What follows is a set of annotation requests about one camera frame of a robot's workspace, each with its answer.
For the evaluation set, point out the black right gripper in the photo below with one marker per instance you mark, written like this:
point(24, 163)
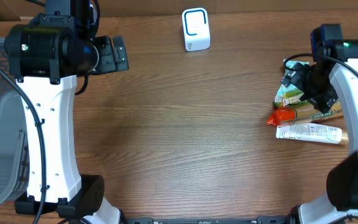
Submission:
point(325, 101)

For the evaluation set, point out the white shampoo tube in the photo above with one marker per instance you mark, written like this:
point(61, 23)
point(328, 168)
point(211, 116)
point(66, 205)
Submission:
point(313, 132)

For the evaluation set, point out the orange spaghetti pack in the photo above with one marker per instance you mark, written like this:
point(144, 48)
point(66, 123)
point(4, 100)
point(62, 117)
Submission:
point(302, 113)

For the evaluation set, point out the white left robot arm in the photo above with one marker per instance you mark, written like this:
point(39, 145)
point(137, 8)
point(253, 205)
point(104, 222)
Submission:
point(46, 57)

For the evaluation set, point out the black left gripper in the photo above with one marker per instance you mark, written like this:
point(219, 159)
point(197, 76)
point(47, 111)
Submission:
point(111, 63)

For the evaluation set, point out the white barcode scanner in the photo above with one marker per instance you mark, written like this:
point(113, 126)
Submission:
point(196, 29)

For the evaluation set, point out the dark grey plastic basket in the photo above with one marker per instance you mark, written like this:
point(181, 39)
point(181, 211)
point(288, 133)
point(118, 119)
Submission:
point(14, 155)

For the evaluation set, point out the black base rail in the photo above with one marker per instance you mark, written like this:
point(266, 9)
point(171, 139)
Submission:
point(258, 220)

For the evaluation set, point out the green snack bar wrapper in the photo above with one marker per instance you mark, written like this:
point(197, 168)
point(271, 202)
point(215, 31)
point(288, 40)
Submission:
point(287, 96)

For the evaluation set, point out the teal snack packet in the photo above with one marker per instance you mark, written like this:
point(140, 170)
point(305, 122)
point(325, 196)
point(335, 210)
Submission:
point(291, 67)

